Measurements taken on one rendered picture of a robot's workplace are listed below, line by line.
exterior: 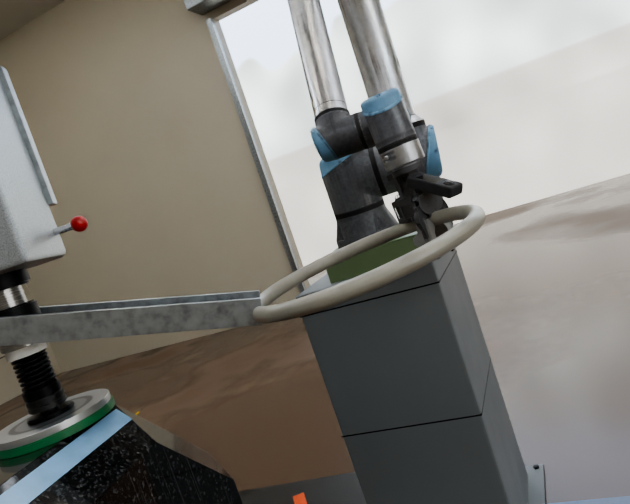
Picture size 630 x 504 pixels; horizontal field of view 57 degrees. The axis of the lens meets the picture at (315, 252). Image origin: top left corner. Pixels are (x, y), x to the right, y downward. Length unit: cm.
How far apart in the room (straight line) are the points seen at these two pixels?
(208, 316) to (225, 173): 518
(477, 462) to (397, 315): 44
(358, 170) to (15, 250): 92
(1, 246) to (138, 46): 577
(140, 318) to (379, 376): 76
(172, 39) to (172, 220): 191
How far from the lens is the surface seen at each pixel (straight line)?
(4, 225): 107
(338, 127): 139
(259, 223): 609
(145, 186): 676
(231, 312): 106
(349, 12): 168
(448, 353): 154
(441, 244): 93
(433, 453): 168
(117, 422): 118
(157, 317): 107
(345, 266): 158
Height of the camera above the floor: 109
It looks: 5 degrees down
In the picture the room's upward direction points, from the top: 19 degrees counter-clockwise
